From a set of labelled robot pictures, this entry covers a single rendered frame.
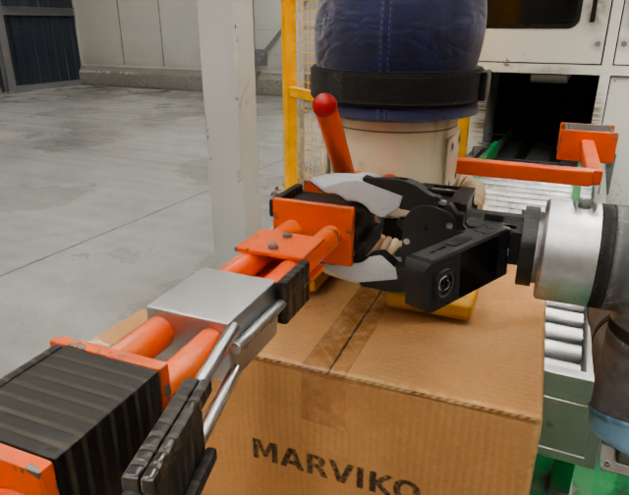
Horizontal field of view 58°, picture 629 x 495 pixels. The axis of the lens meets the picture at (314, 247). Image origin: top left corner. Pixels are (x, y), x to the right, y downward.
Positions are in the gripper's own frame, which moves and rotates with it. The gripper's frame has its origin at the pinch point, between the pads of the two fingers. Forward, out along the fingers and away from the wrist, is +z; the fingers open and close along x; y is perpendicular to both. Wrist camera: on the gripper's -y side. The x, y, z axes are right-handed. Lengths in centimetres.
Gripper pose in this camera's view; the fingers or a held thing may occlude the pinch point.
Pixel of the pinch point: (317, 226)
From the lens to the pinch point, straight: 55.4
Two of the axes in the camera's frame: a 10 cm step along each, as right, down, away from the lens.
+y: 3.8, -3.4, 8.6
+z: -9.3, -1.4, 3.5
